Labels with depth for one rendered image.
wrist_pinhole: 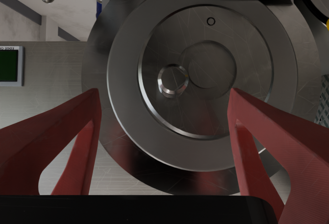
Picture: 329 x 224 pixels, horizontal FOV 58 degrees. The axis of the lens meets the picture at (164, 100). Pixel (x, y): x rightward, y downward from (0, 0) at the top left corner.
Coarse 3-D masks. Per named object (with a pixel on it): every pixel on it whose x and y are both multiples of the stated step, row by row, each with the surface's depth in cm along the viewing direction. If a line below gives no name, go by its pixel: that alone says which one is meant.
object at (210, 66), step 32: (160, 32) 16; (192, 32) 16; (224, 32) 16; (256, 32) 16; (160, 64) 16; (192, 64) 16; (224, 64) 17; (256, 64) 16; (160, 96) 16; (192, 96) 16; (224, 96) 16; (256, 96) 16; (192, 128) 16; (224, 128) 16
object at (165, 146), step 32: (160, 0) 18; (192, 0) 18; (224, 0) 18; (256, 0) 18; (128, 32) 18; (128, 64) 18; (288, 64) 18; (128, 96) 18; (288, 96) 18; (128, 128) 17; (160, 128) 18; (160, 160) 17; (192, 160) 17; (224, 160) 17
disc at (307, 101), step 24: (120, 0) 18; (264, 0) 18; (288, 0) 18; (96, 24) 18; (120, 24) 18; (288, 24) 18; (96, 48) 18; (312, 48) 18; (96, 72) 18; (312, 72) 18; (312, 96) 18; (312, 120) 18; (120, 144) 18; (144, 168) 18; (168, 168) 18; (264, 168) 18; (168, 192) 18; (192, 192) 18; (216, 192) 18
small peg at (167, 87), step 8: (168, 64) 13; (176, 64) 13; (160, 72) 13; (168, 72) 13; (176, 72) 13; (184, 72) 13; (160, 80) 13; (168, 80) 13; (176, 80) 13; (184, 80) 13; (160, 88) 14; (168, 88) 13; (176, 88) 13; (184, 88) 13; (168, 96) 15; (176, 96) 15
